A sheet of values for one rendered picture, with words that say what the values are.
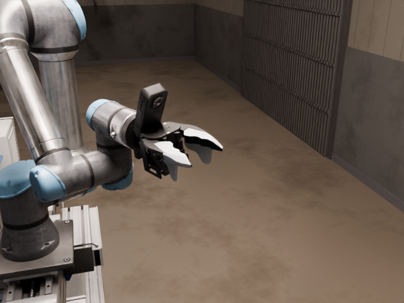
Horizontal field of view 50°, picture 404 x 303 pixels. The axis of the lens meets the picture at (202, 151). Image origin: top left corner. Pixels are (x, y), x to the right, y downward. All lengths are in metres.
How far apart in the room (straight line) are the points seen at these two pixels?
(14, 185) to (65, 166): 0.27
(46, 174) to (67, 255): 0.38
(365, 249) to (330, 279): 0.44
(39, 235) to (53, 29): 0.52
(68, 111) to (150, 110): 0.42
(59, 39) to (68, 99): 0.15
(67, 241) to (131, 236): 1.90
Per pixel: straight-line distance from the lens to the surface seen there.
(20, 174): 1.18
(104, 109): 0.94
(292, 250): 3.05
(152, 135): 0.79
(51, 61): 1.13
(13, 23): 1.06
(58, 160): 0.92
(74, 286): 2.48
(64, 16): 1.11
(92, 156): 0.95
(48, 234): 1.25
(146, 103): 0.76
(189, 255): 2.95
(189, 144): 0.80
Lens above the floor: 1.74
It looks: 23 degrees down
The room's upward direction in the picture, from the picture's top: straight up
